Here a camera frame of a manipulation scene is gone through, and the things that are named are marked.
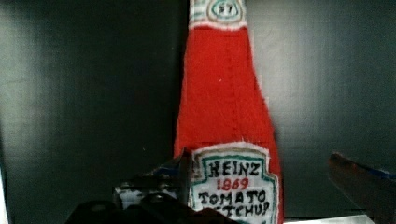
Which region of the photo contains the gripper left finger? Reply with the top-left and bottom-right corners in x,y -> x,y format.
112,148 -> 191,209

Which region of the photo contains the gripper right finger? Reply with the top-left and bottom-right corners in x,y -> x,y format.
329,153 -> 396,224

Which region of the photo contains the red plush ketchup bottle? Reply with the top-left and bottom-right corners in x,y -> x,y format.
174,0 -> 284,224

